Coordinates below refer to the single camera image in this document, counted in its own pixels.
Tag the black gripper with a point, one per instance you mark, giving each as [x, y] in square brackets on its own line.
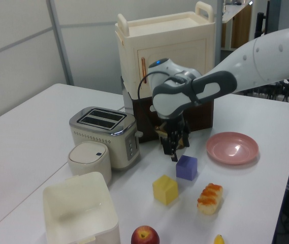
[173, 128]

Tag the pink plate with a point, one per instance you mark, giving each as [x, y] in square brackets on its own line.
[231, 148]

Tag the wooden shelf unit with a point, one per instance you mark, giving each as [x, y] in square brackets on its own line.
[239, 28]

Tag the yellow cube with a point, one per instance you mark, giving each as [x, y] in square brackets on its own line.
[164, 191]

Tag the toy sushi with orange roe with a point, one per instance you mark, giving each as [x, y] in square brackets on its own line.
[210, 200]

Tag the cream and silver toaster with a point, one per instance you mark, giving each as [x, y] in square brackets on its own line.
[96, 138]

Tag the small cream lidded bin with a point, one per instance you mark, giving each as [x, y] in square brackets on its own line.
[88, 162]

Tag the purple cube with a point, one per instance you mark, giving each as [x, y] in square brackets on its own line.
[186, 169]

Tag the yellow banana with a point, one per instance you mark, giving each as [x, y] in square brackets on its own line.
[219, 240]

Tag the black monitor stand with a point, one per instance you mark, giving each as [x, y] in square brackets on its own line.
[260, 25]

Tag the grey metal post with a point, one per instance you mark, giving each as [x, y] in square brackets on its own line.
[218, 38]

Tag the brown toast slice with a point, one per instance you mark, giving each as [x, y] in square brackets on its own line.
[159, 129]

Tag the open cream square container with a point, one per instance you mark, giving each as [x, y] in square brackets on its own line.
[78, 203]

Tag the white partition post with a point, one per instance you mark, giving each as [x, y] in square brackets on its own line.
[61, 43]

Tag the white grey Franka robot arm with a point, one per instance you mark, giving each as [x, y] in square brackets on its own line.
[261, 58]

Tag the red apple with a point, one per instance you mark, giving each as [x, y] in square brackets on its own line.
[144, 236]

